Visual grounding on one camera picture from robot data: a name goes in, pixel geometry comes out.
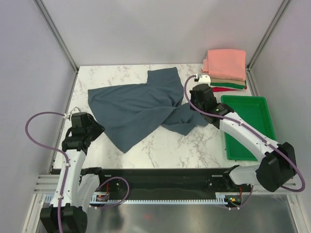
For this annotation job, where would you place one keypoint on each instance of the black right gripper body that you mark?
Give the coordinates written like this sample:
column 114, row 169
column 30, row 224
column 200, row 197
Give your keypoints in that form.
column 192, row 98

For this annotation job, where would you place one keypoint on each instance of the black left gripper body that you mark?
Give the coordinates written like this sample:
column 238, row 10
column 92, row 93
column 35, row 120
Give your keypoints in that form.
column 94, row 129

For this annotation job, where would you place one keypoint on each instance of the blue-grey t-shirt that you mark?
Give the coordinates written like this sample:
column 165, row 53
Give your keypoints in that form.
column 131, row 112

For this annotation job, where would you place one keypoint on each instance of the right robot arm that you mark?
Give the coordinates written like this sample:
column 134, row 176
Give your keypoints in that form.
column 276, row 161

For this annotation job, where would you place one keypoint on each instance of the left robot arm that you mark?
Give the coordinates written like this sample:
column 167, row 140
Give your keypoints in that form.
column 66, row 212

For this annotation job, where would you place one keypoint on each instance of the folded red t-shirt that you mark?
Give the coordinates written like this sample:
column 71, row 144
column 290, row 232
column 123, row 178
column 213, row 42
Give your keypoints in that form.
column 224, row 89

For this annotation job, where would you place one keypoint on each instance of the folded beige t-shirt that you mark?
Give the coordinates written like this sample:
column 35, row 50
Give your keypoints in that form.
column 215, row 80

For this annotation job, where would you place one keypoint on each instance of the folded green t-shirt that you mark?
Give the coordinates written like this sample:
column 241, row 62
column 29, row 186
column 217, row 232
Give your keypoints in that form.
column 229, row 85

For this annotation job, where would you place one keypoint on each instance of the folded salmon pink t-shirt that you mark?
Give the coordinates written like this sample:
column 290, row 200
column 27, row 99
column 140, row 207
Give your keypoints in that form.
column 225, row 64

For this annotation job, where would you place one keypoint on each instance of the green plastic tray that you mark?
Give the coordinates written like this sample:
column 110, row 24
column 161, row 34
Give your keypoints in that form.
column 254, row 110

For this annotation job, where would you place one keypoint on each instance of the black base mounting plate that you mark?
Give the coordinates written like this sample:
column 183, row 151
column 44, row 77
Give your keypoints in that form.
column 105, row 171

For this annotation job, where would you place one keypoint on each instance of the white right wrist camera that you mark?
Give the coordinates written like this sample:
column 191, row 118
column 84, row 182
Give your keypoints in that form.
column 202, row 78

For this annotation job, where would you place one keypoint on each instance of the white slotted cable duct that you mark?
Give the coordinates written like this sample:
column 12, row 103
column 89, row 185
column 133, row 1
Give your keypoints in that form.
column 217, row 199

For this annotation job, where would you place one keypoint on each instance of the left aluminium frame post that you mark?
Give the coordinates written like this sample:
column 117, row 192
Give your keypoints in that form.
column 55, row 32

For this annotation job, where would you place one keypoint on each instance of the aluminium frame post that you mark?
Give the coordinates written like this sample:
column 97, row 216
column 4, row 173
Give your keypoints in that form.
column 55, row 32
column 269, row 31

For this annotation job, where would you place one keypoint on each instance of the right aluminium frame post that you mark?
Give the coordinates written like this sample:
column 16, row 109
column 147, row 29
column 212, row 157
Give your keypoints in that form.
column 269, row 31

